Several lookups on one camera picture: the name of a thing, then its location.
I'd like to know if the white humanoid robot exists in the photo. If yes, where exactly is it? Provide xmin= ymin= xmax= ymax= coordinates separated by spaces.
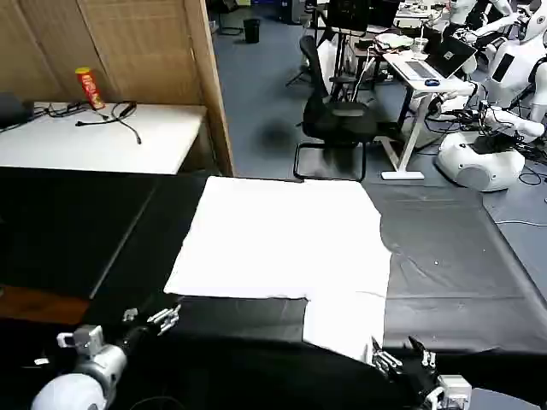
xmin=446 ymin=0 xmax=529 ymax=38
xmin=426 ymin=0 xmax=547 ymax=193

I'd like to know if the open silver laptop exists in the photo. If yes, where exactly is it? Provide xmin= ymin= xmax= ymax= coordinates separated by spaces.
xmin=403 ymin=35 xmax=479 ymax=80

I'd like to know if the white plastic bag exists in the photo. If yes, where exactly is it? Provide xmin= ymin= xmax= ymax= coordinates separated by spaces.
xmin=316 ymin=38 xmax=343 ymax=93

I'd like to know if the red chips can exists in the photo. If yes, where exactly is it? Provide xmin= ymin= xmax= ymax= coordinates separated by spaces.
xmin=74 ymin=67 xmax=106 ymax=110

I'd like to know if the short black cable bundle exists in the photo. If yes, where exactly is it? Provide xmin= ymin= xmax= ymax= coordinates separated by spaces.
xmin=44 ymin=101 xmax=90 ymax=119

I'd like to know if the black flat device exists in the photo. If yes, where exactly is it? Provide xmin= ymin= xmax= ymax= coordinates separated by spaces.
xmin=0 ymin=91 xmax=36 ymax=130

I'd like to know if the wooden partition panel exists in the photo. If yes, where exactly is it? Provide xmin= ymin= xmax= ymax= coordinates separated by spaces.
xmin=0 ymin=0 xmax=235 ymax=177

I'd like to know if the white folded cloth pile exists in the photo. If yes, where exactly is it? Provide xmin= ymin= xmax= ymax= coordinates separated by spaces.
xmin=374 ymin=32 xmax=416 ymax=51

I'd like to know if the white side table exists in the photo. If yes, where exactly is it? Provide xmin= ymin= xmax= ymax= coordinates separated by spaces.
xmin=0 ymin=101 xmax=209 ymax=176

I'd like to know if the clear cup with straw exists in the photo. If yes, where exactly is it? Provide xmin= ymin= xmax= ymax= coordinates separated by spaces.
xmin=411 ymin=23 xmax=429 ymax=60

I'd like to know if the white printed t-shirt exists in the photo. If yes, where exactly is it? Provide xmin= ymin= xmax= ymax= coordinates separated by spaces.
xmin=163 ymin=175 xmax=392 ymax=364

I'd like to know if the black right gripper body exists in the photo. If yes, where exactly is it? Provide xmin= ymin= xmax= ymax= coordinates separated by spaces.
xmin=386 ymin=362 xmax=441 ymax=401

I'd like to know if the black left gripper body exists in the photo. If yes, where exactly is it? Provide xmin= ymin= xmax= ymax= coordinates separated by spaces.
xmin=121 ymin=324 xmax=164 ymax=358

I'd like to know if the brown wooden board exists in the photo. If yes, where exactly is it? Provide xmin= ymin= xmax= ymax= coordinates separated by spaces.
xmin=0 ymin=284 xmax=91 ymax=325

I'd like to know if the black office chair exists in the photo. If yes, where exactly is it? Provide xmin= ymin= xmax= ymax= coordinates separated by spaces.
xmin=292 ymin=34 xmax=379 ymax=183

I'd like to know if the black monitor stand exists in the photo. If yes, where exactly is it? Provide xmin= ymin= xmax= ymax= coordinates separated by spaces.
xmin=325 ymin=0 xmax=403 ymax=103

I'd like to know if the white standing desk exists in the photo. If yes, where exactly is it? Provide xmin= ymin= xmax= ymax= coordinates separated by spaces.
xmin=379 ymin=50 xmax=478 ymax=181

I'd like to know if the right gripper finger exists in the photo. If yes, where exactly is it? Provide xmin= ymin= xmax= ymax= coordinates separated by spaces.
xmin=370 ymin=336 xmax=403 ymax=373
xmin=408 ymin=335 xmax=437 ymax=369

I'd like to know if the black trash bin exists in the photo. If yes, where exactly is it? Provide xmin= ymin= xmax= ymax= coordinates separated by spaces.
xmin=243 ymin=18 xmax=262 ymax=44

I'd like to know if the black table cover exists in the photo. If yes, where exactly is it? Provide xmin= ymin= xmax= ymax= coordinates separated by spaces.
xmin=0 ymin=166 xmax=547 ymax=410

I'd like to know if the long black cable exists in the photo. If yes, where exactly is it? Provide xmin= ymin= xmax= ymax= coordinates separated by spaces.
xmin=75 ymin=100 xmax=143 ymax=145

